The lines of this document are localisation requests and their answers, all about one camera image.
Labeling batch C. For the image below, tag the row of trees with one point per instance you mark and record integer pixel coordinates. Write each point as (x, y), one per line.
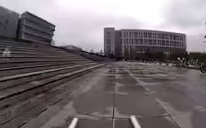
(137, 54)

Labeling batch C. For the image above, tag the grey paved plaza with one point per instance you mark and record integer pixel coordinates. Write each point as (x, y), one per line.
(131, 100)

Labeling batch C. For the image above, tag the grey multi-storey building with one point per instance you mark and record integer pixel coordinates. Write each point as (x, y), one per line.
(144, 40)

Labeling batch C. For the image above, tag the robot's own part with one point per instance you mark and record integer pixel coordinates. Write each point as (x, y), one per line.
(135, 122)
(72, 123)

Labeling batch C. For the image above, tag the wide stone steps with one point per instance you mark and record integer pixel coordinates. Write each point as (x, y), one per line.
(31, 66)

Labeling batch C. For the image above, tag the grey stepped building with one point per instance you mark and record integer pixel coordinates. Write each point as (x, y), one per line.
(34, 28)

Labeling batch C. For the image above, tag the grey cobbled strip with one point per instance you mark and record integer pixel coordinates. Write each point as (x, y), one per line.
(31, 111)

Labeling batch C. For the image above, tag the row of parked bicycles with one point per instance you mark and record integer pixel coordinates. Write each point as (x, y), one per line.
(191, 63)

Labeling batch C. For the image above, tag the person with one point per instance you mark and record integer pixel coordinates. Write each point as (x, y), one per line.
(6, 52)

